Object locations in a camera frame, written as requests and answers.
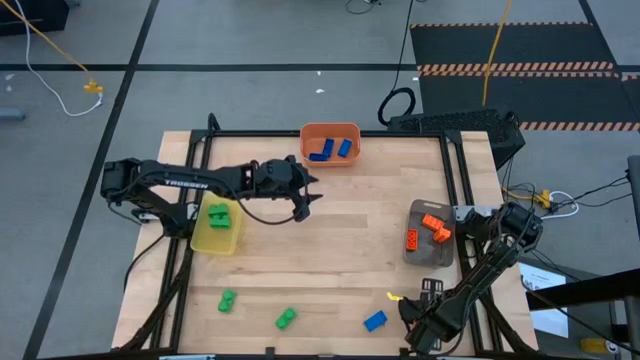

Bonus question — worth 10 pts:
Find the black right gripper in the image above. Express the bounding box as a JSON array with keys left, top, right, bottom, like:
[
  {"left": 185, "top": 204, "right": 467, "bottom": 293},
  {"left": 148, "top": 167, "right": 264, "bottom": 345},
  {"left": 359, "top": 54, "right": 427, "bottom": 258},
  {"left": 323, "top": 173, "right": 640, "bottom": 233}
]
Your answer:
[{"left": 398, "top": 294, "right": 464, "bottom": 355}]

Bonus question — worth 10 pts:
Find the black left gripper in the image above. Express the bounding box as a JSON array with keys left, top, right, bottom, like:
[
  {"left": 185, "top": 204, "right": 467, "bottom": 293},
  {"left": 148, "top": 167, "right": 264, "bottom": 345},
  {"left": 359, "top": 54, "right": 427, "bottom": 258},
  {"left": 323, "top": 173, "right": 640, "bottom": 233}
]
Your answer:
[{"left": 255, "top": 158, "right": 324, "bottom": 223}]

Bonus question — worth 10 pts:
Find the orange plastic basket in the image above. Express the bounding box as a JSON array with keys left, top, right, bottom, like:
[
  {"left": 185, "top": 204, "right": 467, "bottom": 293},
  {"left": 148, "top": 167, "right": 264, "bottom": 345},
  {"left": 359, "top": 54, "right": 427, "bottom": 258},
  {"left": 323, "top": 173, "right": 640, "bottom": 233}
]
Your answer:
[{"left": 298, "top": 122, "right": 362, "bottom": 169}]

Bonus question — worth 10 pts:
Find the grey translucent plastic bin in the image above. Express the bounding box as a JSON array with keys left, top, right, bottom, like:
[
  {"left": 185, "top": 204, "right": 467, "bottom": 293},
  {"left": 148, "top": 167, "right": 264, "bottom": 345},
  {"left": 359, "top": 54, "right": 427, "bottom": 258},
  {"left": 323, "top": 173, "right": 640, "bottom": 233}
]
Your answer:
[{"left": 402, "top": 198, "right": 457, "bottom": 270}]

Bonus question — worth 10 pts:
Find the yellow translucent plastic bin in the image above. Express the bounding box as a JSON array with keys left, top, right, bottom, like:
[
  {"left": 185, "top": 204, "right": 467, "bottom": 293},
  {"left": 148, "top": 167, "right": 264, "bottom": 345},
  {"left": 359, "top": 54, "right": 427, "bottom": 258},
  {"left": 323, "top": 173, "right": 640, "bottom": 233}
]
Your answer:
[{"left": 189, "top": 192, "right": 245, "bottom": 256}]

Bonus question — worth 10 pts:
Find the white paper sheet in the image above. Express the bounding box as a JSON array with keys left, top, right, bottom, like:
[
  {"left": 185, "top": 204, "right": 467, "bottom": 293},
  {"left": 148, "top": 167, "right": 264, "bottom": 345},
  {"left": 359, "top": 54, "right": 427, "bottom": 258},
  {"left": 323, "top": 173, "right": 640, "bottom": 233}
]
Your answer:
[{"left": 518, "top": 262, "right": 571, "bottom": 340}]

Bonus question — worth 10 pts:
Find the black perforated case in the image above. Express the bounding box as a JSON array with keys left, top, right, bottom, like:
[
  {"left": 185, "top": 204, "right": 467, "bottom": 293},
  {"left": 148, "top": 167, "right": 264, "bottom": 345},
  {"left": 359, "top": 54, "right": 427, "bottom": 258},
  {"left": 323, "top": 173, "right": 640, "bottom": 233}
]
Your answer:
[{"left": 387, "top": 106, "right": 527, "bottom": 170}]

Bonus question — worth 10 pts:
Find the black metal beam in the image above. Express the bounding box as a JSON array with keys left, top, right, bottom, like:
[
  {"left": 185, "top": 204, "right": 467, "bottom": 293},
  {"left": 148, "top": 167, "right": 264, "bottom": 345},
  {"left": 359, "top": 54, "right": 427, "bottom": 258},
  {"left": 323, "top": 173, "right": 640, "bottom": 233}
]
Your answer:
[{"left": 524, "top": 267, "right": 640, "bottom": 312}]

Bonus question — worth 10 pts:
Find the yellow can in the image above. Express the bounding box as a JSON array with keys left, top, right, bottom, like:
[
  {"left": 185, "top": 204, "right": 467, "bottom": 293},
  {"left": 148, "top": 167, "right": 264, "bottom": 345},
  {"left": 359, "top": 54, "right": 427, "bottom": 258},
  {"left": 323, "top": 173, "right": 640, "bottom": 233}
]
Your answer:
[{"left": 579, "top": 337, "right": 619, "bottom": 355}]

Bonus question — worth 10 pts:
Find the yellow power plug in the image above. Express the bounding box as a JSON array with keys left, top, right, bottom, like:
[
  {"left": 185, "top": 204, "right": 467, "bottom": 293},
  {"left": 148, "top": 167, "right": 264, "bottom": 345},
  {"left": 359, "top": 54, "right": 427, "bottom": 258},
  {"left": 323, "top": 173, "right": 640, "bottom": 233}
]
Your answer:
[{"left": 532, "top": 188, "right": 554, "bottom": 209}]

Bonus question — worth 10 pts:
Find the black hazard-striped floor mat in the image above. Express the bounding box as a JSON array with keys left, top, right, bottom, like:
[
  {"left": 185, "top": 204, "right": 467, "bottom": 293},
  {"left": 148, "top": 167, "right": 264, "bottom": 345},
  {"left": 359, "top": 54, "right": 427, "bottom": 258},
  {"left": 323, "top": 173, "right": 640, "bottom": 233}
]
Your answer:
[
  {"left": 409, "top": 21, "right": 619, "bottom": 72},
  {"left": 417, "top": 70, "right": 640, "bottom": 132}
]

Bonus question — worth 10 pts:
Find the black cabinet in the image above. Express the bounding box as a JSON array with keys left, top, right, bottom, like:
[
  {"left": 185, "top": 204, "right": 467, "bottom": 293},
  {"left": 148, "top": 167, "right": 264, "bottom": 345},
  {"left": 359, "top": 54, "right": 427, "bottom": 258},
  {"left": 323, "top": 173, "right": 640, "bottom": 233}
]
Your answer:
[{"left": 0, "top": 0, "right": 70, "bottom": 37}]

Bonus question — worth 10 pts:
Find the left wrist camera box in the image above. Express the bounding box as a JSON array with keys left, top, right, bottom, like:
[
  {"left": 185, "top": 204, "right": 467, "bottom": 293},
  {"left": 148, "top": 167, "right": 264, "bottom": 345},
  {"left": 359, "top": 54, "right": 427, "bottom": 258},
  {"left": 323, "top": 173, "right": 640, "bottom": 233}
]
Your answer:
[{"left": 262, "top": 159, "right": 294, "bottom": 183}]

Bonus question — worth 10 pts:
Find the black bracket plate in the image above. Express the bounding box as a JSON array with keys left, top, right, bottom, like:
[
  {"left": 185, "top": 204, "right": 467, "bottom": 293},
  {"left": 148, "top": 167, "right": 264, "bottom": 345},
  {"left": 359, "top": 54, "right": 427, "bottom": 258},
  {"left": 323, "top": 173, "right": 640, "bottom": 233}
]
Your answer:
[{"left": 421, "top": 277, "right": 445, "bottom": 297}]

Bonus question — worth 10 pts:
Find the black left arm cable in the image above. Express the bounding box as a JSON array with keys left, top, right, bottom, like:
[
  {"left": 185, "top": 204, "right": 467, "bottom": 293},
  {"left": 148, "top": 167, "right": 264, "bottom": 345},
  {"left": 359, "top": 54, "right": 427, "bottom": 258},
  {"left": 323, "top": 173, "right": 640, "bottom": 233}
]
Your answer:
[{"left": 232, "top": 194, "right": 301, "bottom": 226}]

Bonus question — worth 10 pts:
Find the black aluminium table frame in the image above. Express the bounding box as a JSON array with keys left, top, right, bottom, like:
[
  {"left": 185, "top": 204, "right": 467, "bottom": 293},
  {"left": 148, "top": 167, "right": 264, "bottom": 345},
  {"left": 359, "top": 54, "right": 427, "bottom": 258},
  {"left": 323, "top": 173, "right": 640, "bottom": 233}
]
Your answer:
[{"left": 118, "top": 112, "right": 540, "bottom": 360}]

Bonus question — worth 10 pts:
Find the black coiled floor cable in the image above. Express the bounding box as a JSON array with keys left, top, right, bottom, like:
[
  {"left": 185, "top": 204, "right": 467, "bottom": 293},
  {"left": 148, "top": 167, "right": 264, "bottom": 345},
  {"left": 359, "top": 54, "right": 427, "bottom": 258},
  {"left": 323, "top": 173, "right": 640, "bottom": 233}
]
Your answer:
[{"left": 377, "top": 0, "right": 419, "bottom": 127}]

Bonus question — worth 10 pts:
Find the black arm base cable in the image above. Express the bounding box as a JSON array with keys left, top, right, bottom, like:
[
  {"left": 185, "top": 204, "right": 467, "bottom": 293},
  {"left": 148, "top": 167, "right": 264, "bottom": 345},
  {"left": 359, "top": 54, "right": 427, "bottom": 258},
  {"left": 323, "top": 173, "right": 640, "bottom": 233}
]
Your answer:
[{"left": 122, "top": 232, "right": 169, "bottom": 294}]

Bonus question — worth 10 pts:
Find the short white cable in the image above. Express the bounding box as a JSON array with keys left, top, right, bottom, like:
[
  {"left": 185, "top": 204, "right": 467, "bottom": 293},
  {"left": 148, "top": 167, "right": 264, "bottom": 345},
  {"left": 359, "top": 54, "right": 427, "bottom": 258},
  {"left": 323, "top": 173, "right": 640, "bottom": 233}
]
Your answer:
[{"left": 539, "top": 189, "right": 581, "bottom": 221}]

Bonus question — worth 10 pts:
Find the long white cable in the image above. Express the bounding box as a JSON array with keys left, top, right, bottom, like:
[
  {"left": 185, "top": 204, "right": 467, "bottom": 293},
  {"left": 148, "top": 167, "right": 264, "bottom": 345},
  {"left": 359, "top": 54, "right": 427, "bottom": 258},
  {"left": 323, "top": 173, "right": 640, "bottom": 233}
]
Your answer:
[{"left": 13, "top": 0, "right": 105, "bottom": 118}]

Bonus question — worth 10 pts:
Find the yellow floor cable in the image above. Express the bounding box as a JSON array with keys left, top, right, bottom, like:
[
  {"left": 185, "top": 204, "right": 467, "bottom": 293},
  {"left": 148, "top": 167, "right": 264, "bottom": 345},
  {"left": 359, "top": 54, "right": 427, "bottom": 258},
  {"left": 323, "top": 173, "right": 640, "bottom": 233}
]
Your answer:
[{"left": 480, "top": 0, "right": 514, "bottom": 107}]

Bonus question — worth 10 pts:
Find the grey metal post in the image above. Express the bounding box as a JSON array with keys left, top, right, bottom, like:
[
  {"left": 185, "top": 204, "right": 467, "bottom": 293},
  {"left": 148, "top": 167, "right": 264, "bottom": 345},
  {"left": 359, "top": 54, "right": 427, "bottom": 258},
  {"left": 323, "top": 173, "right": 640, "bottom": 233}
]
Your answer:
[{"left": 627, "top": 154, "right": 640, "bottom": 360}]

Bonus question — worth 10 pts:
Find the long yellow cable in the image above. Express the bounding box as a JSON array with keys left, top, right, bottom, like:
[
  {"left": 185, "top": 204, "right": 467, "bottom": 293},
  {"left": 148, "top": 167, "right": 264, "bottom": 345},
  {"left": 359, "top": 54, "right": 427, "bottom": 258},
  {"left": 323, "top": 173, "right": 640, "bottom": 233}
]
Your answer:
[{"left": 0, "top": 0, "right": 99, "bottom": 91}]

